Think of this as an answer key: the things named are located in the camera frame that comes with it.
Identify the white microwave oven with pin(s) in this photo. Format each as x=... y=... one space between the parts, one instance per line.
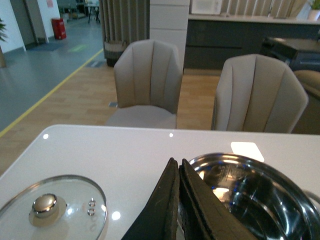
x=206 y=7

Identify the potted plant on counter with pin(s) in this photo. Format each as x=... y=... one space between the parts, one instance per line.
x=314 y=12

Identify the grey curtain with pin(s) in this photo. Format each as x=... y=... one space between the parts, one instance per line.
x=124 y=20

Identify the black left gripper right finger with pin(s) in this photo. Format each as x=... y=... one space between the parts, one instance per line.
x=203 y=215

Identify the dark kitchen counter cabinet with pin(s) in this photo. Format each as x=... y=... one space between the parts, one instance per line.
x=211 y=40

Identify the beige chair on left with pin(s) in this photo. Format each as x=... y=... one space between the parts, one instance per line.
x=148 y=79

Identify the beige chair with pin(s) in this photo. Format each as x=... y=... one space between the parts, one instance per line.
x=257 y=93
x=148 y=79

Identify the red fire extinguisher box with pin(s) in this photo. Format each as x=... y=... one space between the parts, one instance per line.
x=58 y=27

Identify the beige chair on right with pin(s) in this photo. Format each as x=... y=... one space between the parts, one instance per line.
x=257 y=93

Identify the white electric cooking pot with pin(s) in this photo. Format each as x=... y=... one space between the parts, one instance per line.
x=265 y=201

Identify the white table in background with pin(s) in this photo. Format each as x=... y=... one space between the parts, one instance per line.
x=93 y=10

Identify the woven laundry basket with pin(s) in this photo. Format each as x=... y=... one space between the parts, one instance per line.
x=113 y=50

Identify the white pillar cabinet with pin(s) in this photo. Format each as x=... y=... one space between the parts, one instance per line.
x=168 y=22

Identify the tan fabric sofa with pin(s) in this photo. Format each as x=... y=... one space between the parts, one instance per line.
x=309 y=122

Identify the glass pot lid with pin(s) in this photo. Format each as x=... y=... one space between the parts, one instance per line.
x=63 y=207

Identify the black washing machine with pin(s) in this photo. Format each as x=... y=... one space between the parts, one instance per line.
x=297 y=53

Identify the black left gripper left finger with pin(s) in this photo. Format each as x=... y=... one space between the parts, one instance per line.
x=159 y=218

